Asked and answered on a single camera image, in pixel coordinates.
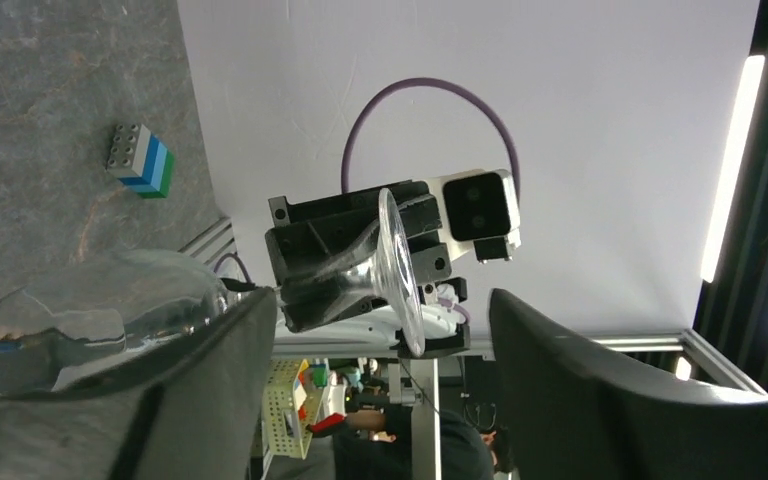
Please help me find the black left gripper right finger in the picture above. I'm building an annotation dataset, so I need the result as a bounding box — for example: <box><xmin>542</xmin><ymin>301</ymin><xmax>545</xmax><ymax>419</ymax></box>
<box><xmin>488</xmin><ymin>289</ymin><xmax>768</xmax><ymax>479</ymax></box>

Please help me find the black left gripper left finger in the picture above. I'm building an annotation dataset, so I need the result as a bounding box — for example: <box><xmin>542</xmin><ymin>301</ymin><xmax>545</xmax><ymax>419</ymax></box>
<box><xmin>0</xmin><ymin>288</ymin><xmax>277</xmax><ymax>479</ymax></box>

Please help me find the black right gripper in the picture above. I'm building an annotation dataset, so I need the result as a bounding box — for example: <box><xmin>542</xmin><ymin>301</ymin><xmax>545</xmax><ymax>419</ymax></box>
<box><xmin>265</xmin><ymin>181</ymin><xmax>470</xmax><ymax>359</ymax></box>

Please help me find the clear wine glass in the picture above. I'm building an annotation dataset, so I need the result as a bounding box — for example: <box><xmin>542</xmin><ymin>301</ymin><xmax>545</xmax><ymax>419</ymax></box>
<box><xmin>0</xmin><ymin>188</ymin><xmax>427</xmax><ymax>400</ymax></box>

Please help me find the blue green block stack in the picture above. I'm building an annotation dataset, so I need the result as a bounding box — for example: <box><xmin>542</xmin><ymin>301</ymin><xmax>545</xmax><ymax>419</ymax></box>
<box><xmin>105</xmin><ymin>123</ymin><xmax>176</xmax><ymax>199</ymax></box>

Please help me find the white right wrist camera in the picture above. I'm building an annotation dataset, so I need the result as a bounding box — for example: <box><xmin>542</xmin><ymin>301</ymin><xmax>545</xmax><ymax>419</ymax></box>
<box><xmin>424</xmin><ymin>169</ymin><xmax>521</xmax><ymax>263</ymax></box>

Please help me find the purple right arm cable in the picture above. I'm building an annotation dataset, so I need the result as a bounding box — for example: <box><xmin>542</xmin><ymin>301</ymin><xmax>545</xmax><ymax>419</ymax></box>
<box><xmin>340</xmin><ymin>77</ymin><xmax>523</xmax><ymax>200</ymax></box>

